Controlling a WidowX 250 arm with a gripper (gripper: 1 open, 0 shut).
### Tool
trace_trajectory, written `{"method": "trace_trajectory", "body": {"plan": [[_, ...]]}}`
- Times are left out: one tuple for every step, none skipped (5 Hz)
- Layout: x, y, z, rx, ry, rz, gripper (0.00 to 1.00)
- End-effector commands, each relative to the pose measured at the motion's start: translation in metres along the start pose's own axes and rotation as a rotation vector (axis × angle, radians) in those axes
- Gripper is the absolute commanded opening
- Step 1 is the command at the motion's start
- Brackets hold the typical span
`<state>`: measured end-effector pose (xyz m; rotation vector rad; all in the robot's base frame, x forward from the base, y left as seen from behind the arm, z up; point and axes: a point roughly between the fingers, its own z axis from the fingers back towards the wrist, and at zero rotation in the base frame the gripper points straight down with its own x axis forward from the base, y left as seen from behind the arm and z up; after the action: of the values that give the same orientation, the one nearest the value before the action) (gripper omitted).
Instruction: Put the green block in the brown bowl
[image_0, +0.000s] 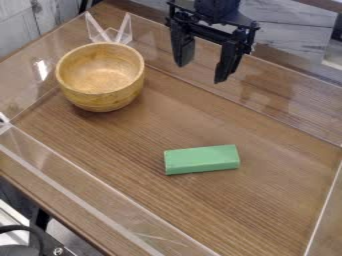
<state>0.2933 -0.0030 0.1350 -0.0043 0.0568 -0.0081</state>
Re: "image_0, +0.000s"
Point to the black metal bracket with bolt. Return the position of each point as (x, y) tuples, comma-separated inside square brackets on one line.
[(54, 248)]

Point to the brown wooden bowl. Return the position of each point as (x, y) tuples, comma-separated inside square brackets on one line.
[(101, 76)]

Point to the clear acrylic tray walls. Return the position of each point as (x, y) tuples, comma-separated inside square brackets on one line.
[(93, 166)]

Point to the black table leg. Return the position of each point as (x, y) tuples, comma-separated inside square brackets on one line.
[(42, 219)]

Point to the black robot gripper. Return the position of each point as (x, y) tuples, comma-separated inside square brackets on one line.
[(213, 20)]

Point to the green rectangular block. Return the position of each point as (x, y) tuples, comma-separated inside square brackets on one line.
[(201, 159)]

